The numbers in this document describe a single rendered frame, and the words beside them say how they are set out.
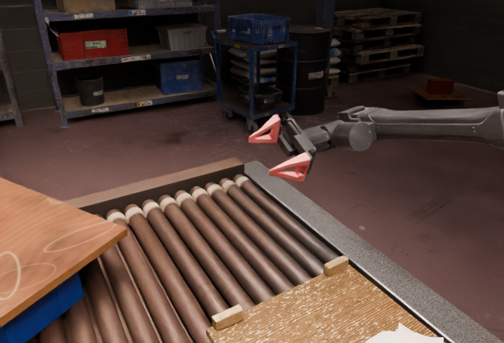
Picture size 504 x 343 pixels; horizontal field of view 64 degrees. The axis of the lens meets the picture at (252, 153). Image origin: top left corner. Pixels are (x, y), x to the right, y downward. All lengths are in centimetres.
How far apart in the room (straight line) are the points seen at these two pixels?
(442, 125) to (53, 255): 74
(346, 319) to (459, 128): 40
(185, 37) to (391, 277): 408
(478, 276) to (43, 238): 220
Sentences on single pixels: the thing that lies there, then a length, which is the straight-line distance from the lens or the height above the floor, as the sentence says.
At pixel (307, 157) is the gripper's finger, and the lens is 78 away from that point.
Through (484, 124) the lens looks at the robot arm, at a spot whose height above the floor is 133.
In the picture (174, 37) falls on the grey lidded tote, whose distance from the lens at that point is 469.
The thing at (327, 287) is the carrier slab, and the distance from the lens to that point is 90.
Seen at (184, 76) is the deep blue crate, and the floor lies 33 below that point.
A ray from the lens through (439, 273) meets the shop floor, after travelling 253.
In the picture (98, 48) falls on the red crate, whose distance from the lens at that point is 450.
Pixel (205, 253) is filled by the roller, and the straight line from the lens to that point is 100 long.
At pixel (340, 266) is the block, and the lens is 92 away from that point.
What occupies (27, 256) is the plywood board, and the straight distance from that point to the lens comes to 90.
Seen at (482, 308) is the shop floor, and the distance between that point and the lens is 241.
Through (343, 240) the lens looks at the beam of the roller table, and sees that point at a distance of 106.
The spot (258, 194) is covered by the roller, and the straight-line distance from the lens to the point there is 121.
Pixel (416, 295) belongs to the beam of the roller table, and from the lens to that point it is 96.
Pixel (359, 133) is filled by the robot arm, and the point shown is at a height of 124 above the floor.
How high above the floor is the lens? 155
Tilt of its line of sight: 26 degrees down
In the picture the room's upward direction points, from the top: straight up
